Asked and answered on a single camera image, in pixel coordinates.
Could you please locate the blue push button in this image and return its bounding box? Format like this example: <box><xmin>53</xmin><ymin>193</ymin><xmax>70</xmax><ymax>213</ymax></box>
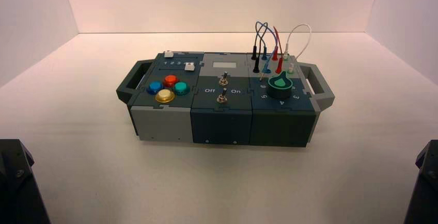
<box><xmin>147</xmin><ymin>81</ymin><xmax>164</xmax><ymax>95</ymax></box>

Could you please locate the black jumper wire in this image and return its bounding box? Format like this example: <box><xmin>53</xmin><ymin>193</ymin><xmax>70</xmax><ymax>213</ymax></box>
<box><xmin>251</xmin><ymin>21</ymin><xmax>269</xmax><ymax>73</ymax></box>

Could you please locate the green rotary dial knob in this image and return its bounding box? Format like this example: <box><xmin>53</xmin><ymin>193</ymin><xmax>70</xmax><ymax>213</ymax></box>
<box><xmin>267</xmin><ymin>71</ymin><xmax>294</xmax><ymax>100</ymax></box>

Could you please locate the red jumper wire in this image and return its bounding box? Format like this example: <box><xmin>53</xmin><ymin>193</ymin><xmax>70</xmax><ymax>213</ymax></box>
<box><xmin>271</xmin><ymin>26</ymin><xmax>285</xmax><ymax>74</ymax></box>

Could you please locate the grey and teal task box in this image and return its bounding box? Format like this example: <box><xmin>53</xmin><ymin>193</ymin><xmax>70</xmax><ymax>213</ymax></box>
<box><xmin>116</xmin><ymin>51</ymin><xmax>336</xmax><ymax>148</ymax></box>

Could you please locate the small grey display screen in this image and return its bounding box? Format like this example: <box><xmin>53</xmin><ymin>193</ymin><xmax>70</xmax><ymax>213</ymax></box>
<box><xmin>212</xmin><ymin>61</ymin><xmax>237</xmax><ymax>70</ymax></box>

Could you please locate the white jumper wire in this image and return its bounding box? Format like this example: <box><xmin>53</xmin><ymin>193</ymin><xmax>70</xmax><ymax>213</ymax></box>
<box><xmin>283</xmin><ymin>23</ymin><xmax>312</xmax><ymax>74</ymax></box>

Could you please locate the red push button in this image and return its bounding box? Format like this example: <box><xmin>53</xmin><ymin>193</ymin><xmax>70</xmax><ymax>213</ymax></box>
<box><xmin>162</xmin><ymin>75</ymin><xmax>180</xmax><ymax>88</ymax></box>

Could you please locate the yellow push button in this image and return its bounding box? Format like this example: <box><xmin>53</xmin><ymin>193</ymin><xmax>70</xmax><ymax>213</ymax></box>
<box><xmin>154</xmin><ymin>89</ymin><xmax>176</xmax><ymax>104</ymax></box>

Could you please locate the teal push button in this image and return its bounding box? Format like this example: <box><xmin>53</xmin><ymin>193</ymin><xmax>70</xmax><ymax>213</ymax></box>
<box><xmin>173</xmin><ymin>81</ymin><xmax>191</xmax><ymax>96</ymax></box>

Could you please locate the blue jumper wire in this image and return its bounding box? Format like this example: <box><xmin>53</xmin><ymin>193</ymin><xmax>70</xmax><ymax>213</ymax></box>
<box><xmin>259</xmin><ymin>21</ymin><xmax>278</xmax><ymax>81</ymax></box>

